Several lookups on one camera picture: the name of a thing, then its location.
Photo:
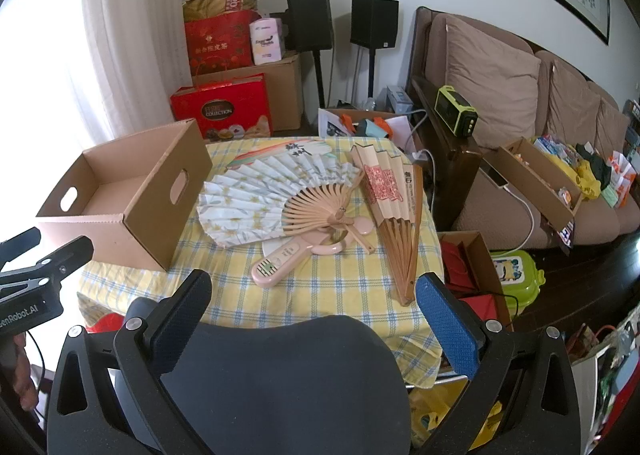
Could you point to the white sheer curtain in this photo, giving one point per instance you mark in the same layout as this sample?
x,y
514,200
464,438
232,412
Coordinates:
x,y
130,35

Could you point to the smartphone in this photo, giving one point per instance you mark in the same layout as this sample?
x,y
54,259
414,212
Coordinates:
x,y
495,176

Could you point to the pink handheld electric fan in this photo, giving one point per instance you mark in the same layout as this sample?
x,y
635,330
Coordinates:
x,y
280,266

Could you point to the brown cardboard box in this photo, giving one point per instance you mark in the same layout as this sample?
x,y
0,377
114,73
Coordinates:
x,y
150,215

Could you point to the yellow checkered tablecloth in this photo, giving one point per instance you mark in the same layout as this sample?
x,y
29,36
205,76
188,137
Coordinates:
x,y
325,297

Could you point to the black speaker stand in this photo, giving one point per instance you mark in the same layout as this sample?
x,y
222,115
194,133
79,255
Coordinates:
x,y
372,72
318,77

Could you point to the white orange paper bag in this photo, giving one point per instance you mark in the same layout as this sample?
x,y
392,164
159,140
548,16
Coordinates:
x,y
620,180

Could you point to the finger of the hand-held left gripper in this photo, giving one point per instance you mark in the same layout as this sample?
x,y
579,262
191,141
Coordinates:
x,y
22,241
65,257

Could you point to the green portable radio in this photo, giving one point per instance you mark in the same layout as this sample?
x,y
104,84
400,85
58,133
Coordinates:
x,y
455,111

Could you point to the white power adapter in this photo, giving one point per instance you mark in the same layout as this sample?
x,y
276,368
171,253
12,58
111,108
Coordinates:
x,y
422,155

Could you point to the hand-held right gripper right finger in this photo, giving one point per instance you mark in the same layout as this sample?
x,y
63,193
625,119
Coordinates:
x,y
445,330

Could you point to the white floral folding fan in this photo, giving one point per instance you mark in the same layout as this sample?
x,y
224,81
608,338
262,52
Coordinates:
x,y
260,190

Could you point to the red gift box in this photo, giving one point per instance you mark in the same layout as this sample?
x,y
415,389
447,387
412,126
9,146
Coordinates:
x,y
220,107

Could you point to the shallow cardboard tray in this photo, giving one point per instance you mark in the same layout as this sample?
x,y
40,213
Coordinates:
x,y
532,177

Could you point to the pink tissue pack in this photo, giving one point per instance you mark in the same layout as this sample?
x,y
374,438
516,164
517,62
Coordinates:
x,y
266,41

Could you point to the cardboard box with red bags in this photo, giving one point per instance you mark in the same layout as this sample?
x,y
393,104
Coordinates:
x,y
482,255

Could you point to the cardboard box with papers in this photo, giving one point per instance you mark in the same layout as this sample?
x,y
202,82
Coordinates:
x,y
370,127

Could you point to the red gift bag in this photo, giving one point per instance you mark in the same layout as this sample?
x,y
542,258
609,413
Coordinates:
x,y
217,42

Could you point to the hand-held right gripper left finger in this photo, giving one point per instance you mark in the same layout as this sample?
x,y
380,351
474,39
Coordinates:
x,y
182,322

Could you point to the large beige cushion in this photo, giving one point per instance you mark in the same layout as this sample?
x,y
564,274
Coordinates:
x,y
492,85

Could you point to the grey appliance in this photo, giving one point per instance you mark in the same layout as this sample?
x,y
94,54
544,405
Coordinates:
x,y
399,99

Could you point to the beige sofa back cushion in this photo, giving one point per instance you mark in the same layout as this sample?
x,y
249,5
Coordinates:
x,y
572,107

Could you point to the red paper bag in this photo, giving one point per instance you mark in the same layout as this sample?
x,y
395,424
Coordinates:
x,y
454,265
482,312

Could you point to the person's left hand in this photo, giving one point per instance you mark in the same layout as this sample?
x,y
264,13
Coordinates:
x,y
25,375

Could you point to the brown wooden sofa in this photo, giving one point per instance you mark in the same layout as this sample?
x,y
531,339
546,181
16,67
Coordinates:
x,y
505,230

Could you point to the large closed cardboard box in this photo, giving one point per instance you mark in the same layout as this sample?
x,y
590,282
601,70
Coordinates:
x,y
285,90

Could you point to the black speaker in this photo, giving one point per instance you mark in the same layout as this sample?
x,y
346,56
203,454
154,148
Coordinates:
x,y
374,21
310,20

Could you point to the green plastic lunch box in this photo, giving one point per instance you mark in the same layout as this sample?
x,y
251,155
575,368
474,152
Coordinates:
x,y
517,280

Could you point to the beige wooden folding fan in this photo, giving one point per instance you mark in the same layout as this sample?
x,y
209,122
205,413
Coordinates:
x,y
387,185

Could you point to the round printed paper fan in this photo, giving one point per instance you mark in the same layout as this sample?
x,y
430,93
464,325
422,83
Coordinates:
x,y
295,147

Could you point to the yellow plastic bag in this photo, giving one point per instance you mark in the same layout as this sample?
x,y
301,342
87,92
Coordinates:
x,y
585,180

